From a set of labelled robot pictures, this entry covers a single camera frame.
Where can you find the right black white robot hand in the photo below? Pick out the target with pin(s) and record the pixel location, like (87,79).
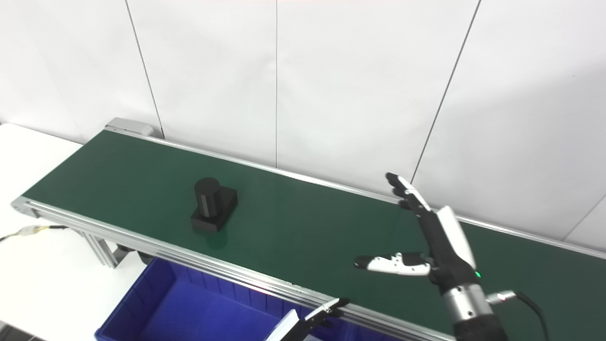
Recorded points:
(447,251)

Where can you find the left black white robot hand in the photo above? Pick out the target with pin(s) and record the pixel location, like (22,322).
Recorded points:
(293,329)

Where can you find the black cylinder part square base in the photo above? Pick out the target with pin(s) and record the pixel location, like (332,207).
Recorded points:
(213,203)

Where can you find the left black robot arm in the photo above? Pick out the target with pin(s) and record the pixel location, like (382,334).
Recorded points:
(300,337)

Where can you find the green conveyor belt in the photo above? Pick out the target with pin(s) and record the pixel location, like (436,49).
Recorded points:
(307,227)
(189,258)

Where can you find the blue plastic bin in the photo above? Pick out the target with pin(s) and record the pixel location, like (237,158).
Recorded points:
(189,312)

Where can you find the aluminium conveyor leg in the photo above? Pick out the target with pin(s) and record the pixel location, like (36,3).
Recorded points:
(104,251)

